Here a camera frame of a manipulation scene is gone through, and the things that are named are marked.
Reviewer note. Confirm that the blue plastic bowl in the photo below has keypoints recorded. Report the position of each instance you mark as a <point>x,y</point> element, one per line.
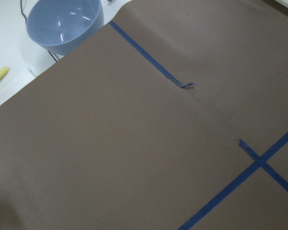
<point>59,26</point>

